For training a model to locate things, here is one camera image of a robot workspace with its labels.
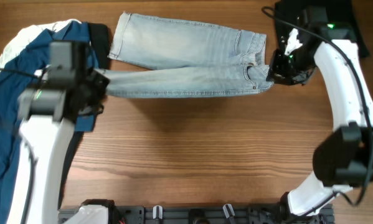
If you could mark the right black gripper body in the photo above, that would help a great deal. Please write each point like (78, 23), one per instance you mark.
(279, 70)

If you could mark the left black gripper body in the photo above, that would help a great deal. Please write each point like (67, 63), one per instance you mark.
(99, 83)

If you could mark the light blue denim shorts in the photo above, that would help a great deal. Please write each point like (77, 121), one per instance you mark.
(186, 59)

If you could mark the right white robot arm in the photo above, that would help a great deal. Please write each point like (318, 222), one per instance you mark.
(344, 160)

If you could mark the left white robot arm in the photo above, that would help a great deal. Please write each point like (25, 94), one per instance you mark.
(48, 110)

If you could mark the folded black clothes stack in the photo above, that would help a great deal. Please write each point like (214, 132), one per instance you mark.
(337, 11)

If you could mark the black garment under pile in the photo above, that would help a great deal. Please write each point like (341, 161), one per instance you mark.
(99, 38)

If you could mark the white garment under pile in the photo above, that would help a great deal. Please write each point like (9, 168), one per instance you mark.
(58, 30)

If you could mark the dark blue t-shirt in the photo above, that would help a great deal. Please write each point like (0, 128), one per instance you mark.
(34, 57)

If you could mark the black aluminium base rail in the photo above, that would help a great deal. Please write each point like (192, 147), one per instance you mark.
(253, 214)

